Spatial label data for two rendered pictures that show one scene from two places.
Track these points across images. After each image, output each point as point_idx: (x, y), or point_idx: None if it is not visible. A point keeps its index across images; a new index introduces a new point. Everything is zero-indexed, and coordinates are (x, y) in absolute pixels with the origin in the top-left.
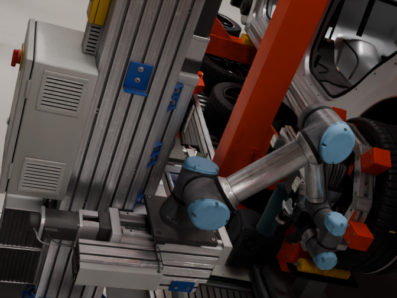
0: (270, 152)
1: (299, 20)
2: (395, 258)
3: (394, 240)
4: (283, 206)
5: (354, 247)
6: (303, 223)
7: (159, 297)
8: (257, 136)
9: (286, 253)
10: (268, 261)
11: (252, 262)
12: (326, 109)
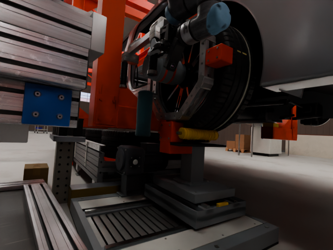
0: None
1: (113, 1)
2: (248, 80)
3: (243, 60)
4: (149, 49)
5: (223, 57)
6: (175, 35)
7: (45, 211)
8: (113, 86)
9: (166, 138)
10: None
11: (143, 190)
12: None
